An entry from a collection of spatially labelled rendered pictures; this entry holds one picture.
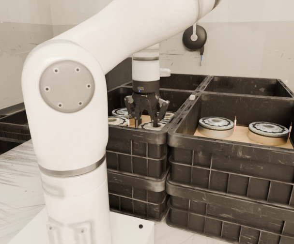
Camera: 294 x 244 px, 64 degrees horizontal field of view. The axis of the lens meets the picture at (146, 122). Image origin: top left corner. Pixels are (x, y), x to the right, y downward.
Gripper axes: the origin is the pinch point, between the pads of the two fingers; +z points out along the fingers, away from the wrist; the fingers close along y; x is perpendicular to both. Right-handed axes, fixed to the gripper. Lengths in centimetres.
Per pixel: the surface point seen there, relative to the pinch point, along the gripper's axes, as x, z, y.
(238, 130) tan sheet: 16.0, 2.7, 23.8
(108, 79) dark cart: 116, 12, -98
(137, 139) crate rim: -19.7, -5.7, 8.4
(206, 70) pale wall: 328, 28, -62
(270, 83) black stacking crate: 62, -5, 30
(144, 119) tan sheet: 12.5, 2.7, -7.1
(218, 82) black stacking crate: 59, -4, 8
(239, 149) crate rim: -17.4, -6.7, 27.2
